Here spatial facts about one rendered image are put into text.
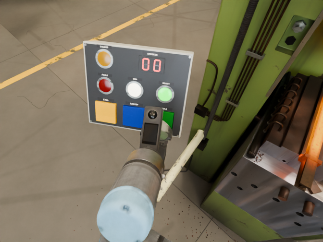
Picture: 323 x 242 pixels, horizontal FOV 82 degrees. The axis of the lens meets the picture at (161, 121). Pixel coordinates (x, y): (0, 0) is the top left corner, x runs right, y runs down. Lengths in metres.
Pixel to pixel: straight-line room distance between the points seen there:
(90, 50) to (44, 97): 1.82
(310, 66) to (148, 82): 0.75
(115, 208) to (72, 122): 1.78
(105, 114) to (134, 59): 0.22
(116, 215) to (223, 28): 0.61
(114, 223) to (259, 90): 0.63
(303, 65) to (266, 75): 0.38
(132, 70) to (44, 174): 1.44
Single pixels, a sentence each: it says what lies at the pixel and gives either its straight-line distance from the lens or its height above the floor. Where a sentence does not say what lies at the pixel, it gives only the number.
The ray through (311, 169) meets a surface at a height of 1.01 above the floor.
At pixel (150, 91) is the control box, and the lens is 0.61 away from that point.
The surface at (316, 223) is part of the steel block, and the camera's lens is 0.94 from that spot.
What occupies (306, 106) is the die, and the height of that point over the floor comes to 0.99.
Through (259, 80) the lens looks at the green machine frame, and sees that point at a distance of 0.74.
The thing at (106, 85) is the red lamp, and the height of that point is 1.09.
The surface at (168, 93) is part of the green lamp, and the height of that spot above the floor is 1.09.
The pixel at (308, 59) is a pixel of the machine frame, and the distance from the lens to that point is 1.07.
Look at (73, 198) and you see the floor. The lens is 1.70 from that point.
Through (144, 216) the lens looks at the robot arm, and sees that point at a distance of 0.32.
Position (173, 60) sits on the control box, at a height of 1.18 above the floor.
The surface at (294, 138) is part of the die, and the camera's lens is 0.76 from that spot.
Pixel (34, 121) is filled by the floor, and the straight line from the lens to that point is 2.25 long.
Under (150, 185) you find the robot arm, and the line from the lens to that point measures 0.36.
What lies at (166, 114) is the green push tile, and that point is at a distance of 0.62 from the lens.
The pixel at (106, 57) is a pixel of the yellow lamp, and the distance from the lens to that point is 0.63.
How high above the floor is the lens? 1.52
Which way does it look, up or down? 55 degrees down
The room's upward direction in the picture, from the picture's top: straight up
